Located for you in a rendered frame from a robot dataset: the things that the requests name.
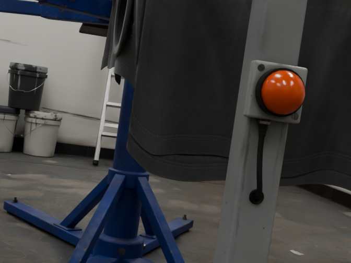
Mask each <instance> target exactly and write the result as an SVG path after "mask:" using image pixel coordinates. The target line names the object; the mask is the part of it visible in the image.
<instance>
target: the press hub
mask: <svg viewBox="0 0 351 263"><path fill-rule="evenodd" d="M133 94H134V87H133V86H132V85H131V84H130V82H129V81H127V80H126V79H124V87H123V94H122V102H121V109H120V117H119V124H118V132H117V136H116V144H115V151H114V159H113V167H111V168H109V171H108V178H107V183H108V184H110V183H111V181H112V180H113V178H114V176H115V174H120V175H125V176H126V180H125V188H124V190H123V192H122V194H121V195H120V197H119V199H118V201H117V203H116V205H115V207H114V209H113V211H112V213H111V215H110V217H109V219H108V221H107V223H106V225H105V226H104V231H102V232H101V234H100V236H99V238H98V240H97V242H96V244H95V246H94V248H93V254H90V256H89V257H88V259H89V258H92V257H94V256H96V255H99V254H100V255H103V256H107V257H112V258H118V259H119V263H122V259H135V258H141V259H144V260H146V261H148V262H150V263H154V262H153V261H151V260H149V259H147V258H145V257H142V255H143V250H145V247H146V245H145V244H144V239H143V238H142V237H141V236H139V235H137V234H138V226H139V219H140V215H141V207H142V203H141V201H140V199H139V197H138V195H137V192H136V190H135V186H136V179H137V178H138V177H146V178H147V180H148V181H149V173H148V172H146V170H145V169H144V168H143V167H142V166H140V165H139V164H138V163H137V162H136V160H135V159H134V158H133V157H132V156H131V155H130V154H129V152H128V151H127V150H126V143H127V136H128V128H129V124H130V117H131V109H132V102H133Z"/></svg>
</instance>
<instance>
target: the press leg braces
mask: <svg viewBox="0 0 351 263"><path fill-rule="evenodd" d="M107 178H108V174H107V175H106V176H105V177H104V178H103V180H102V181H101V182H100V183H99V184H98V185H97V186H96V187H95V188H94V189H93V190H92V191H91V192H90V193H89V194H88V195H87V196H86V197H85V198H84V199H83V200H82V201H81V202H80V203H79V204H78V205H77V206H76V207H75V208H74V209H73V210H72V211H71V213H70V214H69V215H68V216H67V217H66V218H65V219H64V220H63V221H62V222H61V223H53V224H54V225H56V226H58V227H60V228H62V229H64V230H66V231H81V230H82V229H81V228H78V227H76V225H77V224H78V223H79V222H80V221H81V220H82V219H83V218H84V217H85V216H86V215H87V214H88V213H89V212H90V211H91V210H92V209H93V208H94V207H95V206H96V205H97V204H98V203H99V202H100V204H99V205H98V207H97V209H96V211H95V212H94V214H93V216H92V218H91V220H90V222H89V223H88V225H87V227H86V229H85V231H84V233H83V235H82V236H81V238H80V240H79V242H78V244H77V246H76V248H75V249H74V251H73V253H72V255H71V257H70V259H69V261H68V262H67V263H86V261H87V259H88V257H89V256H90V254H91V252H92V250H93V248H94V246H95V244H96V242H97V240H98V238H99V236H100V234H101V232H102V230H103V228H104V226H105V225H106V223H107V221H108V219H109V217H110V215H111V213H112V211H113V209H114V207H115V205H116V203H117V201H118V199H119V197H120V195H121V194H122V192H123V190H124V188H125V180H126V176H125V175H120V174H115V176H114V178H113V180H112V181H111V183H110V184H108V183H107ZM135 190H136V192H137V195H138V197H139V199H140V201H141V203H142V207H141V215H140V217H141V220H142V223H143V226H144V229H145V232H144V233H142V234H140V236H143V237H148V238H153V239H156V238H157V240H158V242H159V245H160V247H161V249H162V252H163V254H164V256H165V259H166V261H167V263H185V262H184V260H183V257H182V255H181V253H180V251H179V248H178V246H177V244H176V241H175V239H174V237H173V235H172V233H171V230H170V228H169V226H168V224H167V222H166V219H165V217H164V215H163V213H162V211H161V208H160V206H159V204H158V201H157V199H156V197H155V195H154V193H153V191H152V189H151V187H150V184H149V182H148V180H147V178H146V177H138V178H137V179H136V186H135Z"/></svg>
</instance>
